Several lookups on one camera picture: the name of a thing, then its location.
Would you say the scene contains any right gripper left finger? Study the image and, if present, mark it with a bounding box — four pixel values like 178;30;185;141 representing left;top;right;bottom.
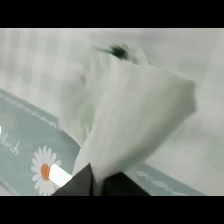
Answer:
51;162;95;197

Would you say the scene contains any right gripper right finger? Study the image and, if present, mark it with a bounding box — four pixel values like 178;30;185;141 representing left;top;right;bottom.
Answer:
101;171;151;197

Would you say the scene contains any white garment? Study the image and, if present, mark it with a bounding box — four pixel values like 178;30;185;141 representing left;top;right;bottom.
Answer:
61;42;198;197

